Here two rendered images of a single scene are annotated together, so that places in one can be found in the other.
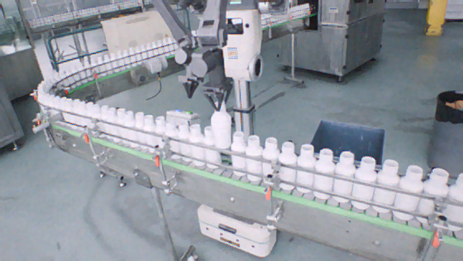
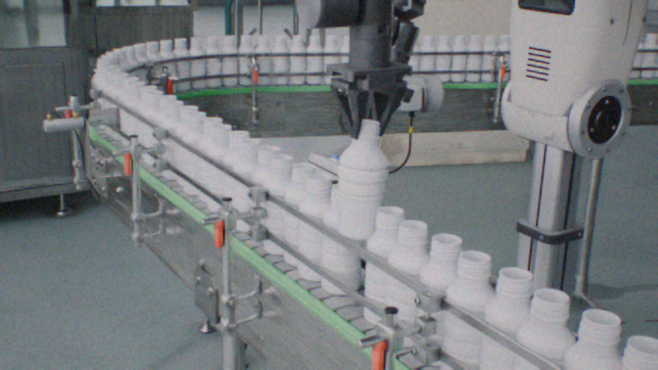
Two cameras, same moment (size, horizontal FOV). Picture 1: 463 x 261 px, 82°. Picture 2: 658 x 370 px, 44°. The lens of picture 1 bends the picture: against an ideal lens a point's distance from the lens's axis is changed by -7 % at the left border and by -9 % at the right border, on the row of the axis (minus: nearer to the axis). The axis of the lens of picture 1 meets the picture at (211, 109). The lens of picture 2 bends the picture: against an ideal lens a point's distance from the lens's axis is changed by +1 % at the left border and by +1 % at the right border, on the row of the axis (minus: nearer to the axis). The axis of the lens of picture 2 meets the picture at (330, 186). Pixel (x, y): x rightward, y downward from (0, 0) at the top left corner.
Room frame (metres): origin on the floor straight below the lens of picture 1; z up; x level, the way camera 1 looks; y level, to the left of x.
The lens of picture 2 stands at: (-0.13, -0.43, 1.53)
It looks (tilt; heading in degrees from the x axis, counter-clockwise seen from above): 18 degrees down; 24
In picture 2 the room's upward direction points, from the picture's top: 2 degrees clockwise
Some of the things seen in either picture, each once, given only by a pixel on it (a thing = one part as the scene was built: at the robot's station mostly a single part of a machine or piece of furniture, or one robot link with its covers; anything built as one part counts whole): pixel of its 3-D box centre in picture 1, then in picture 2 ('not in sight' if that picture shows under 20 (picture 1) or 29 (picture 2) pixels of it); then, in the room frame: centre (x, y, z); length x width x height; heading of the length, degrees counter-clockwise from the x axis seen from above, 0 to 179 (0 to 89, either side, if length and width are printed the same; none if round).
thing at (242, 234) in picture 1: (248, 195); not in sight; (1.55, -0.19, 0.24); 0.68 x 0.53 x 0.41; 146
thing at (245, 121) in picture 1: (245, 134); (540, 308); (1.56, -0.19, 0.74); 0.11 x 0.11 x 0.40; 56
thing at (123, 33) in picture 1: (141, 47); (445, 71); (5.35, 1.17, 0.59); 1.10 x 0.62 x 1.18; 128
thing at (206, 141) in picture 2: (125, 125); (212, 160); (1.19, 0.41, 1.08); 0.06 x 0.06 x 0.17
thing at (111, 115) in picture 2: (56, 135); (93, 159); (1.41, 0.91, 0.96); 0.23 x 0.10 x 0.27; 146
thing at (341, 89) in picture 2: (217, 97); (363, 104); (0.88, -0.03, 1.30); 0.07 x 0.07 x 0.09; 56
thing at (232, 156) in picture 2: (143, 130); (239, 176); (1.12, 0.31, 1.08); 0.06 x 0.06 x 0.17
